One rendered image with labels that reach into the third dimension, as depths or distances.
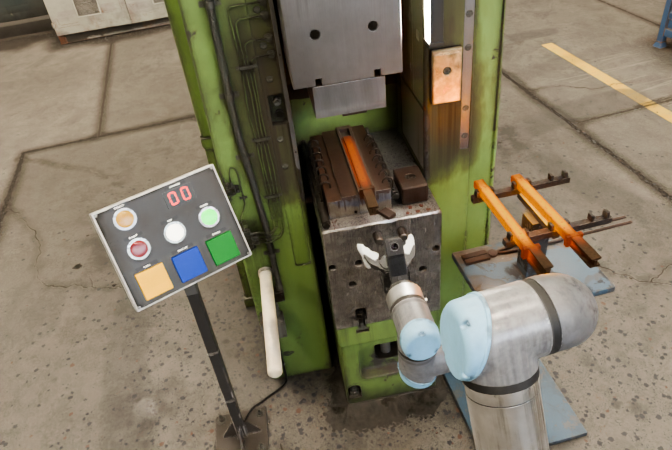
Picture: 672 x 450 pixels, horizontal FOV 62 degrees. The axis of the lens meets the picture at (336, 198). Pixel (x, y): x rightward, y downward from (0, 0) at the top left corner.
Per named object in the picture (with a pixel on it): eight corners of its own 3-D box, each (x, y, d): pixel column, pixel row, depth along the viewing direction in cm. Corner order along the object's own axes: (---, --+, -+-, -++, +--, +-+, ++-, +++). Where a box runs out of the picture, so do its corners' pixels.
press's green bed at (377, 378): (438, 388, 229) (439, 309, 201) (347, 407, 226) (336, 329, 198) (402, 292, 273) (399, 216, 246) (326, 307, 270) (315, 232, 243)
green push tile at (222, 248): (241, 254, 158) (230, 230, 157) (216, 266, 155) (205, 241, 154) (239, 253, 159) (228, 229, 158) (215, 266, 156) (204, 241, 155)
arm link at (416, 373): (450, 383, 138) (451, 350, 131) (406, 397, 136) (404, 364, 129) (435, 354, 146) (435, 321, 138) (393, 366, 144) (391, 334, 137)
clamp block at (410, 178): (428, 201, 179) (428, 184, 175) (402, 205, 179) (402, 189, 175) (418, 180, 189) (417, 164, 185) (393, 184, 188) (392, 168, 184)
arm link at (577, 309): (611, 249, 84) (475, 320, 147) (535, 270, 82) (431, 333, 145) (646, 326, 80) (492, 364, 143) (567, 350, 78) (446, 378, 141)
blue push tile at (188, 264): (208, 270, 154) (197, 245, 153) (182, 283, 151) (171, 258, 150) (206, 270, 155) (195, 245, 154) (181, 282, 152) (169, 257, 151)
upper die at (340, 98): (386, 107, 157) (385, 75, 152) (316, 119, 156) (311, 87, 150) (357, 52, 191) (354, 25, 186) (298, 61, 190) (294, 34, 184)
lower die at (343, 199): (391, 207, 178) (390, 186, 173) (329, 219, 177) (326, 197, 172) (364, 142, 212) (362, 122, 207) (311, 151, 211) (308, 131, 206)
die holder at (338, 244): (440, 309, 201) (442, 210, 175) (335, 330, 198) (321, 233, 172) (399, 216, 246) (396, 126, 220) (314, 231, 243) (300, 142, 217)
